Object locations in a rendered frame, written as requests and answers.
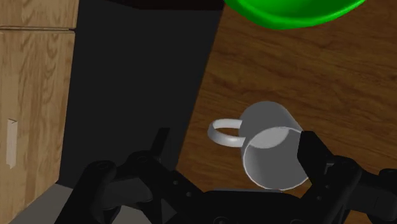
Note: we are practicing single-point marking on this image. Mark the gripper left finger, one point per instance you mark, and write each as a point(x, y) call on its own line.
point(145, 173)

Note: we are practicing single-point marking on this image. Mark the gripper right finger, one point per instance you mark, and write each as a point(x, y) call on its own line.
point(328, 173)

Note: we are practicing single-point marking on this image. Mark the green bowl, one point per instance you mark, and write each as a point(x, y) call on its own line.
point(291, 12)

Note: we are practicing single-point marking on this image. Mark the light wooden cabinet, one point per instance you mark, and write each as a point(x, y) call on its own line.
point(31, 93)

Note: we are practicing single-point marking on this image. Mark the white mug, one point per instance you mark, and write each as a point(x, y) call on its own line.
point(273, 149)

